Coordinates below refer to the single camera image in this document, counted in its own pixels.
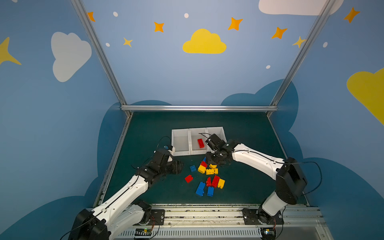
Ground long red brick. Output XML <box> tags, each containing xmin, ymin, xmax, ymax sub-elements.
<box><xmin>197</xmin><ymin>139</ymin><xmax>205</xmax><ymax>149</ymax></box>
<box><xmin>211</xmin><ymin>176</ymin><xmax>220</xmax><ymax>188</ymax></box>

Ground red curved brick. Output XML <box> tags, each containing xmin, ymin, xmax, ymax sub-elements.
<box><xmin>206</xmin><ymin>177</ymin><xmax>212</xmax><ymax>187</ymax></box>

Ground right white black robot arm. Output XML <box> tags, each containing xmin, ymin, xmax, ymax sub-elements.
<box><xmin>205</xmin><ymin>134</ymin><xmax>308</xmax><ymax>224</ymax></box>

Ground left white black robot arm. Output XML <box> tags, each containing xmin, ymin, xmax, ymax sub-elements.
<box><xmin>67</xmin><ymin>145</ymin><xmax>184</xmax><ymax>240</ymax></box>

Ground yellow brick studs centre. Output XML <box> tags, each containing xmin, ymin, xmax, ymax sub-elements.
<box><xmin>206</xmin><ymin>169</ymin><xmax>216</xmax><ymax>175</ymax></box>

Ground right white bin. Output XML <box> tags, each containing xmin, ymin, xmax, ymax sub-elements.
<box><xmin>207</xmin><ymin>127</ymin><xmax>227</xmax><ymax>143</ymax></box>

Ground white bin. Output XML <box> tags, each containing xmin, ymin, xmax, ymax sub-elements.
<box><xmin>172</xmin><ymin>129</ymin><xmax>191</xmax><ymax>157</ymax></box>
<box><xmin>190</xmin><ymin>128</ymin><xmax>209</xmax><ymax>155</ymax></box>
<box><xmin>207</xmin><ymin>127</ymin><xmax>227</xmax><ymax>143</ymax></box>

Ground middle white bin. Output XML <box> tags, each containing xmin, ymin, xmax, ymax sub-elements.
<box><xmin>190</xmin><ymin>128</ymin><xmax>209</xmax><ymax>155</ymax></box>

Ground left white bin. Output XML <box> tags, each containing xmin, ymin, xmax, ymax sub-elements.
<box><xmin>172</xmin><ymin>129</ymin><xmax>191</xmax><ymax>157</ymax></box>

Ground long blue brick bottom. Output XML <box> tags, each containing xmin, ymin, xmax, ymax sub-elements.
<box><xmin>196</xmin><ymin>182</ymin><xmax>206</xmax><ymax>197</ymax></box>

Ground left circuit board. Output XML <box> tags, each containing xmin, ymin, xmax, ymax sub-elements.
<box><xmin>133</xmin><ymin>228</ymin><xmax>156</xmax><ymax>240</ymax></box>

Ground circuit board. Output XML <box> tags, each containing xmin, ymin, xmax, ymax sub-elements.
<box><xmin>260</xmin><ymin>228</ymin><xmax>277</xmax><ymax>240</ymax></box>
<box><xmin>133</xmin><ymin>228</ymin><xmax>156</xmax><ymax>240</ymax></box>

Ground right circuit board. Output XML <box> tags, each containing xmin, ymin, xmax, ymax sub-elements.
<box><xmin>260</xmin><ymin>228</ymin><xmax>277</xmax><ymax>240</ymax></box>

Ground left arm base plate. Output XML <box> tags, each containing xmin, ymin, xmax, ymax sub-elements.
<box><xmin>135</xmin><ymin>209</ymin><xmax>165</xmax><ymax>226</ymax></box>

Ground aluminium rail front base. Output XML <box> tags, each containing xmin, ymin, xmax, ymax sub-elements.
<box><xmin>114</xmin><ymin>204</ymin><xmax>333</xmax><ymax>240</ymax></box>

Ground aluminium frame back bar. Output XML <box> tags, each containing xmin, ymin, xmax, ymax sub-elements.
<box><xmin>121</xmin><ymin>105</ymin><xmax>278</xmax><ymax>112</ymax></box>

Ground aluminium frame right post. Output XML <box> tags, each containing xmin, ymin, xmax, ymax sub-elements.
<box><xmin>267</xmin><ymin>0</ymin><xmax>337</xmax><ymax>118</ymax></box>

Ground aluminium frame post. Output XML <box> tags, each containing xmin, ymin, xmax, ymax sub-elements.
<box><xmin>71</xmin><ymin>0</ymin><xmax>127</xmax><ymax>107</ymax></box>
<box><xmin>267</xmin><ymin>0</ymin><xmax>337</xmax><ymax>118</ymax></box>

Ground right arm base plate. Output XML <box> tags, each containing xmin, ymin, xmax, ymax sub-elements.
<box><xmin>242</xmin><ymin>208</ymin><xmax>284</xmax><ymax>225</ymax></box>

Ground aluminium frame left post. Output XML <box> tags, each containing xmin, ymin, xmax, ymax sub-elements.
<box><xmin>71</xmin><ymin>0</ymin><xmax>127</xmax><ymax>107</ymax></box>

